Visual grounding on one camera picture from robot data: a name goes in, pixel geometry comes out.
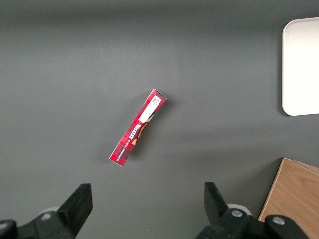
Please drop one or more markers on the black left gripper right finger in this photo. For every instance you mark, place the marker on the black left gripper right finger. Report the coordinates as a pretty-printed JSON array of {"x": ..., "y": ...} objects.
[{"x": 219, "y": 219}]

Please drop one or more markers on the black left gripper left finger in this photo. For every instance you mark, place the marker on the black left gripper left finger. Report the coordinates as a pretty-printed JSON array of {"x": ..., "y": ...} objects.
[{"x": 72, "y": 214}]

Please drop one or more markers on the beige plastic tray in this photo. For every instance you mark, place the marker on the beige plastic tray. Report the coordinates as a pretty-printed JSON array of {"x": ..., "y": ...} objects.
[{"x": 302, "y": 67}]

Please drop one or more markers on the wooden drawer cabinet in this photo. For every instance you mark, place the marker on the wooden drawer cabinet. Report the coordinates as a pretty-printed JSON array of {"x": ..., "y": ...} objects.
[{"x": 294, "y": 196}]

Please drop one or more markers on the red tartan cookie box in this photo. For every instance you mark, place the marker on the red tartan cookie box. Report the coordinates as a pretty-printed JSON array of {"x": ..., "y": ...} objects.
[{"x": 138, "y": 128}]

